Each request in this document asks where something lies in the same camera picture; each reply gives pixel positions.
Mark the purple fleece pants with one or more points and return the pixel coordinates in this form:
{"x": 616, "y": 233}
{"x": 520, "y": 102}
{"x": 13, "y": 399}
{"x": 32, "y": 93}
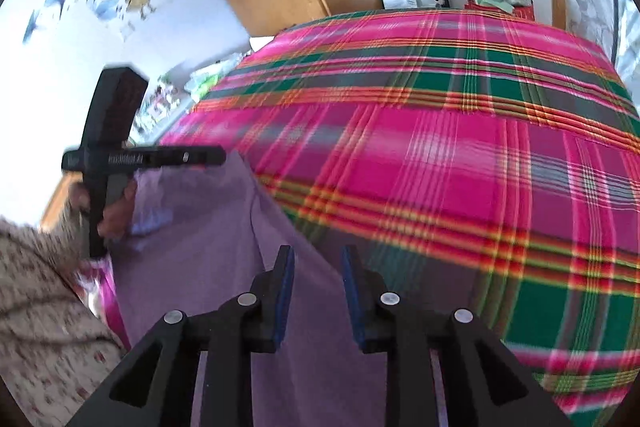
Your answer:
{"x": 225, "y": 257}

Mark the wooden bedside cabinet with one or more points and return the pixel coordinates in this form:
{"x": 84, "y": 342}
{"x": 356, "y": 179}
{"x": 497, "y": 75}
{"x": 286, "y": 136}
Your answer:
{"x": 57, "y": 207}

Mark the green tissue pack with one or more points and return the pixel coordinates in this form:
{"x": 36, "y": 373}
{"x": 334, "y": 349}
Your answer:
{"x": 202, "y": 82}

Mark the person's left forearm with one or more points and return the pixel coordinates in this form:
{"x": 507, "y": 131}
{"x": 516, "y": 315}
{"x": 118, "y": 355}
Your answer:
{"x": 45, "y": 307}

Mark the plaid bed sheet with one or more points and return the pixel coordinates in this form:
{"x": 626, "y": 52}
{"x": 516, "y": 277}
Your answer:
{"x": 450, "y": 147}

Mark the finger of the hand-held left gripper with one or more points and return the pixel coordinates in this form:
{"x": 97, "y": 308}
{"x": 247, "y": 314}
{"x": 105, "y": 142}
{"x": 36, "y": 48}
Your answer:
{"x": 190, "y": 156}

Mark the red box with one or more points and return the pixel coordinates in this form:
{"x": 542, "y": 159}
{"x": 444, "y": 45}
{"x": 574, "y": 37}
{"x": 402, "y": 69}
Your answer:
{"x": 522, "y": 12}

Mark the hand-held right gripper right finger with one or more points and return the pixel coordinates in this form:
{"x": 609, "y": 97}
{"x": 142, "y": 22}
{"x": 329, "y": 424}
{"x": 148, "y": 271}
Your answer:
{"x": 350, "y": 302}

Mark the person's left hand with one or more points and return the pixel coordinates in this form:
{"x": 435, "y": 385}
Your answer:
{"x": 122, "y": 214}

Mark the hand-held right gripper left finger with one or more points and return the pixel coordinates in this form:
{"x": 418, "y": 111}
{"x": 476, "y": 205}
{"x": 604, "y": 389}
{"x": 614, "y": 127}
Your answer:
{"x": 285, "y": 297}

